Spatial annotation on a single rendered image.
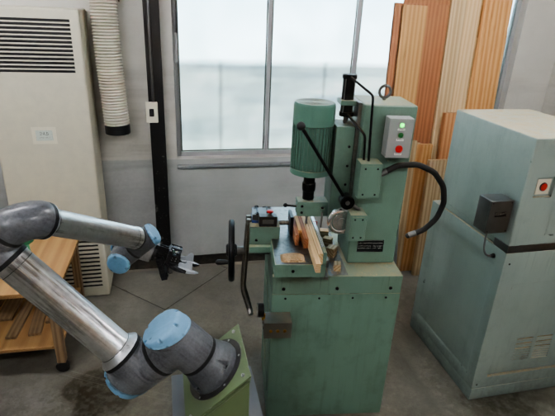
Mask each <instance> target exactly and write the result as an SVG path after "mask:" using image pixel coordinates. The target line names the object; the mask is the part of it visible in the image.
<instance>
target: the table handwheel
mask: <svg viewBox="0 0 555 416"><path fill-rule="evenodd" d="M237 254H244V247H237V245H236V244H235V221H234V220H229V241H228V244H227V245H226V256H227V257H228V280H229V281H230V282H233V281H234V279H235V257H236V256H237ZM249 254H269V253H250V252H249Z"/></svg>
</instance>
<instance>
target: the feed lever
mask: <svg viewBox="0 0 555 416"><path fill-rule="evenodd" d="M296 127H297V129H298V130H301V131H302V132H303V134H304V136H305V137H306V138H307V140H308V142H309V143H310V145H311V147H312V148H313V150H314V151H315V154H316V155H317V157H318V159H319V160H320V161H321V163H322V165H323V166H324V168H325V170H326V172H327V173H328V174H329V176H330V178H331V180H332V182H333V183H334V184H335V186H336V188H337V189H338V191H339V193H340V196H339V203H340V205H341V207H342V208H343V209H345V210H349V209H351V208H352V207H353V208H354V209H355V210H361V209H360V208H359V207H357V206H356V205H355V204H354V199H353V197H352V196H351V194H349V193H347V192H343V191H342V190H341V188H340V186H339V184H338V183H337V182H336V180H335V178H334V176H333V175H332V173H331V171H330V170H329V168H328V167H327V165H326V163H325V161H324V159H323V158H322V157H321V155H320V153H319V151H318V150H317V148H316V147H315V145H314V143H313V142H312V140H311V138H310V136H309V135H308V134H307V132H306V130H305V128H306V125H305V123H304V122H302V121H300V122H298V123H297V125H296Z"/></svg>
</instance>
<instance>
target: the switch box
mask: <svg viewBox="0 0 555 416"><path fill-rule="evenodd" d="M400 123H404V124H405V126H404V127H403V128H401V127H400ZM414 123H415V119H414V118H412V117H411V116H386V121H385V128H384V134H383V140H382V151H381V154H382V155H383V156H384V157H385V158H409V155H410V145H411V140H412V134H413V129H414ZM398 129H405V130H398ZM400 132H402V133H403V134H404V136H403V137H402V138H401V139H404V141H396V139H399V138H398V134H399V133H400ZM397 145H400V146H402V148H403V150H402V151H401V155H394V153H396V151H395V148H396V146H397Z"/></svg>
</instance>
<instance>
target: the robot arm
mask: <svg viewBox="0 0 555 416"><path fill-rule="evenodd" d="M51 236H54V237H60V238H65V239H75V240H81V241H86V242H92V243H102V244H107V245H111V253H110V255H109V256H108V258H107V266H108V268H109V269H110V270H111V271H112V272H114V273H117V274H122V273H125V272H127V271H128V270H129V269H130V265H131V264H133V263H134V262H135V261H137V260H138V259H139V260H142V261H146V262H148V261H149V260H150V261H154V258H156V262H157V266H158V269H159V275H160V277H161V280H162V281H164V280H168V270H167V267H169V268H170V269H172V270H174V271H175V272H181V273H184V274H185V273H186V274H198V272H196V271H193V270H192V267H198V266H199V264H198V263H196V262H194V261H193V258H194V254H193V253H189V254H188V255H187V256H181V253H182V250H183V247H182V246H178V245H176V244H173V243H171V245H170V246H166V245H163V244H161V243H160V241H161V237H160V234H159V231H158V230H157V229H156V228H155V227H154V226H153V225H151V224H146V225H145V226H143V227H139V226H132V225H125V224H122V223H117V222H114V221H110V220H104V219H99V218H96V217H92V216H88V215H81V214H77V213H73V212H70V211H66V210H59V209H58V207H57V206H56V205H55V204H54V203H51V202H48V201H23V202H19V203H16V204H12V205H9V206H6V207H3V208H2V209H0V278H1V279H2V280H3V281H5V282H6V283H7V284H8V285H9V286H10V287H12V288H13V289H14V290H15V291H17V292H18V293H19V294H20V295H22V296H23V297H24V298H26V299H27V300H28V301H30V302H31V303H32V304H33V305H34V306H35V307H36V308H38V309H39V310H40V311H41V312H43V313H44V314H45V315H47V316H48V317H49V318H50V319H52V320H53V321H54V322H56V323H57V324H58V325H59V326H60V327H61V328H62V329H64V330H65V331H66V332H67V333H69V334H70V335H71V336H73V337H74V338H75V339H77V340H78V341H79V342H80V343H81V344H82V345H84V347H86V348H87V349H88V350H90V351H91V352H92V353H94V354H95V355H96V356H97V357H99V358H100V359H101V360H102V369H103V370H104V371H105V372H104V377H106V380H105V382H106V383H107V386H108V388H109V389H110V390H111V392H112V393H113V394H115V395H118V396H119V397H120V398H122V399H134V398H136V397H137V396H139V395H142V394H144V393H145V392H146V391H147V390H149V389H150V388H152V387H153V386H155V385H157V384H158V383H159V382H160V381H162V380H163V379H165V378H166V377H168V376H169V375H171V374H172V373H174V372H175V371H176V370H179V371H181V372H182V373H183V374H184V375H186V376H187V378H188V380H189V382H190V383H191V385H192V388H193V389H194V390H195V391H197V392H198V393H199V394H202V395H206V394H209V393H211V392H213V391H214V390H216V389H218V388H219V387H220V386H221V385H222V384H223V383H224V382H225V380H226V379H227V378H228V376H229V375H230V373H231V372H232V370H233V367H234V365H235V360H236V350H235V348H234V347H233V346H232V345H231V344H230V343H228V342H226V341H222V340H220V339H216V338H213V337H212V336H211V335H210V334H209V333H207V332H206V331H205V330H204V329H202V328H201V327H200V326H199V325H198V324H196V323H195V322H194V321H192V320H191V319H190V318H189V317H188V316H187V315H186V314H184V313H182V312H181V311H179V310H175V309H171V310H165V311H164V312H163V313H161V314H159V315H157V316H156V317H155V318H154V319H153V320H152V321H151V322H150V323H149V325H148V328H147V329H146V330H145V332H144V335H143V338H142V337H141V336H140V335H138V334H137V333H136V332H133V333H126V332H125V331H124V330H123V329H121V328H120V327H119V326H118V325H117V324H115V323H114V322H113V321H112V320H111V319H109V318H108V317H107V316H106V315H105V314H104V313H103V312H101V311H100V309H98V308H97V307H96V306H95V305H94V304H92V303H91V302H90V301H89V300H88V299H86V298H85V297H84V296H83V295H82V294H80V293H79V292H78V291H77V290H75V289H74V288H73V287H72V286H71V285H70V284H69V283H68V282H67V281H66V280H64V279H63V278H62V277H61V276H60V275H58V274H57V273H56V272H55V271H54V270H52V269H51V268H50V267H49V266H48V265H46V264H45V263H44V262H43V261H42V260H40V259H39V258H38V257H37V256H36V255H35V254H34V253H33V252H32V251H31V250H29V249H28V247H27V246H26V245H25V244H24V243H25V242H27V241H30V240H33V239H48V238H50V237H51ZM174 245H175V246H174ZM176 246H177V247H176ZM179 247H180V248H179Z"/></svg>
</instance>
